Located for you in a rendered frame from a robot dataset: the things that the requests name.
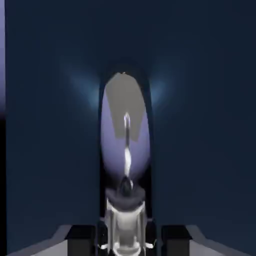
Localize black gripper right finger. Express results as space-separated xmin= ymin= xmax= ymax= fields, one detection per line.
xmin=161 ymin=224 xmax=251 ymax=256

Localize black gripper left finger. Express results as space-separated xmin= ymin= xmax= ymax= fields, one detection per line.
xmin=5 ymin=224 xmax=97 ymax=256

